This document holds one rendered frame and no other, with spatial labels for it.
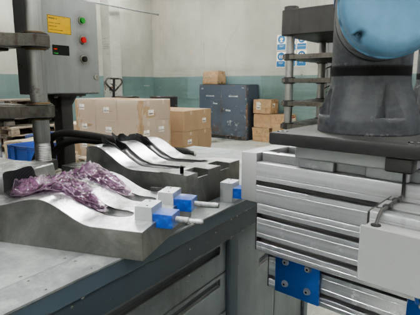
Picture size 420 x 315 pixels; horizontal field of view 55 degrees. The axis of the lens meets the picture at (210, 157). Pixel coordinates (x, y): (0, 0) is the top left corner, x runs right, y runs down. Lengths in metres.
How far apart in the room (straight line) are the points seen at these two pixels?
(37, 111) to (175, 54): 8.40
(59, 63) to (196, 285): 1.10
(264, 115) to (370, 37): 7.49
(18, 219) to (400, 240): 0.68
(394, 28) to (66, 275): 0.60
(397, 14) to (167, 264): 0.71
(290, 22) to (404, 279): 4.83
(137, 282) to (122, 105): 4.31
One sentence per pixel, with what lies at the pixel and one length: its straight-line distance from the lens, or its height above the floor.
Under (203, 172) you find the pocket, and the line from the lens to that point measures 1.08.
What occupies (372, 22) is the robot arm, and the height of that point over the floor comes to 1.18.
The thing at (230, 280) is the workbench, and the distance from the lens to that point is 1.24.
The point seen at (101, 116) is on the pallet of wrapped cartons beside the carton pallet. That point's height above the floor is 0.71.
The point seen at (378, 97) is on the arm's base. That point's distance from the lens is 0.62.
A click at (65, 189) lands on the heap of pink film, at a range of 0.86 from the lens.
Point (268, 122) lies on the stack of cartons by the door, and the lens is 7.92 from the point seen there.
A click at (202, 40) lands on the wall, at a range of 9.35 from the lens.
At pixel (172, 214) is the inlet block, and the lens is 0.77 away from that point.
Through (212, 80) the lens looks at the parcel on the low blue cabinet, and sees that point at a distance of 8.49.
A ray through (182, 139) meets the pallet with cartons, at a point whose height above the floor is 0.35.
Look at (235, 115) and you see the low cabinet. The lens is 8.16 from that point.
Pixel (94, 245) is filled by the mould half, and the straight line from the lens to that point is 0.78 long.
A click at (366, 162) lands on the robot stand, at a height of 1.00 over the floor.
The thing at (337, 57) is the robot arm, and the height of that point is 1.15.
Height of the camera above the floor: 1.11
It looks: 10 degrees down
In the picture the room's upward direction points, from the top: straight up
